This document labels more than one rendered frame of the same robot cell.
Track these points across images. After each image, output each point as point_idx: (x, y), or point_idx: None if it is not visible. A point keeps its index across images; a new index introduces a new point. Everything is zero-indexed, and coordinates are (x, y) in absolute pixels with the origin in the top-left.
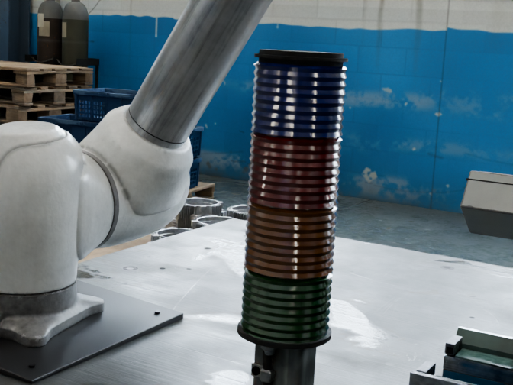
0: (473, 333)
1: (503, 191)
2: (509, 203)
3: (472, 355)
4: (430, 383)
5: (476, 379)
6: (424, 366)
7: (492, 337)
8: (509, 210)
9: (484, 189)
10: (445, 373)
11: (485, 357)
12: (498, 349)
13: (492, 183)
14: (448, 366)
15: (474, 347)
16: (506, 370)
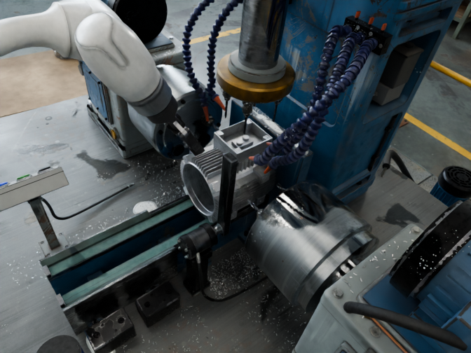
0: (48, 259)
1: (10, 195)
2: (18, 199)
3: (56, 269)
4: (72, 307)
5: (64, 274)
6: (59, 300)
7: (56, 255)
8: (20, 202)
9: (1, 199)
10: (51, 281)
11: (62, 265)
12: (62, 258)
13: (2, 195)
14: (51, 279)
15: (52, 263)
16: (74, 265)
